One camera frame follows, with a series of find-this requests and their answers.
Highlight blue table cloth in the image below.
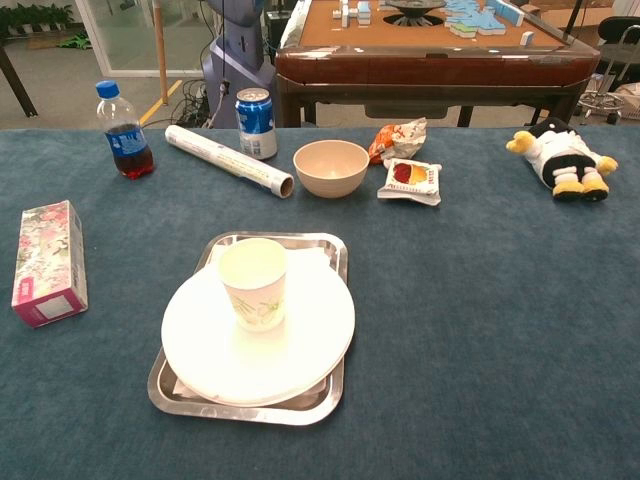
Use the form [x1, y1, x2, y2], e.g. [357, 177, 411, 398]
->
[0, 127, 640, 480]

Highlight stainless steel tray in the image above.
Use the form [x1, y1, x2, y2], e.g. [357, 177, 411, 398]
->
[147, 230, 350, 427]

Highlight pink floral tissue box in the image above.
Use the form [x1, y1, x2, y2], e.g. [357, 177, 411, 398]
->
[10, 199, 90, 330]

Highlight blue soda can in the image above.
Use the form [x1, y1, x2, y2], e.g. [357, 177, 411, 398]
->
[234, 87, 278, 161]

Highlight blue mahjong tile pile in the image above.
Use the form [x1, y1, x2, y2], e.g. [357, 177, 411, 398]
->
[444, 0, 526, 40]

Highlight stacked mahjong tiles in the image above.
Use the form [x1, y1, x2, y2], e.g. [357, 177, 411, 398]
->
[332, 0, 374, 27]

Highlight penguin plush toy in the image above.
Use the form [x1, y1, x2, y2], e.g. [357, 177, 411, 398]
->
[505, 116, 620, 203]

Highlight white round plate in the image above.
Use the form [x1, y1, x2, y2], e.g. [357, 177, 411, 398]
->
[160, 249, 357, 407]

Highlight beige bowl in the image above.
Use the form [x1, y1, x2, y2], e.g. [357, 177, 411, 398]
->
[292, 139, 371, 200]

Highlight potted green plants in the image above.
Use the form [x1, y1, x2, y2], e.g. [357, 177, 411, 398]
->
[0, 3, 75, 36]

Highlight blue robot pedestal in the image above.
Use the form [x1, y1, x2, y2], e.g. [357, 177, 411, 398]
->
[201, 0, 278, 130]

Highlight cola bottle blue cap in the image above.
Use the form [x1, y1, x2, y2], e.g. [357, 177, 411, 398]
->
[95, 80, 156, 181]

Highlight black office chair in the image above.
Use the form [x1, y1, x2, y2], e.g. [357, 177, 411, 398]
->
[577, 15, 640, 126]

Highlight white paper napkin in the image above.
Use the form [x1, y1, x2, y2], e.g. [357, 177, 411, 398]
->
[173, 243, 335, 401]

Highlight white floral paper cup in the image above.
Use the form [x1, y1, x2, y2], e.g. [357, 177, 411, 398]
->
[218, 237, 288, 333]

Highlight brown mahjong table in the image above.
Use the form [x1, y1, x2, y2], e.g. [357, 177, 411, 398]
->
[274, 0, 602, 129]

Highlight black mahjong table centre dome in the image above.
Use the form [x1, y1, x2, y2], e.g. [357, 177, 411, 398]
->
[382, 0, 448, 26]

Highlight floor cable bundle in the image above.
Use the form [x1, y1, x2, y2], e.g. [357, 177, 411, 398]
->
[172, 79, 216, 129]

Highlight white cling film roll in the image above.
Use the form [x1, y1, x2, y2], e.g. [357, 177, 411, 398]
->
[164, 124, 295, 200]

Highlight orange white snack bag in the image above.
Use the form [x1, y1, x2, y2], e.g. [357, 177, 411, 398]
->
[368, 117, 429, 166]

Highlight wooden pole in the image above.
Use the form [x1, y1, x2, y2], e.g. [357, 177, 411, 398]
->
[152, 0, 170, 106]

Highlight dark table leg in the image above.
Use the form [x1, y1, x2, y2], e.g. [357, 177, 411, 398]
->
[0, 44, 39, 119]

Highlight white red snack packet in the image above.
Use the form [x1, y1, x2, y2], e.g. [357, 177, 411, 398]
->
[376, 157, 443, 207]

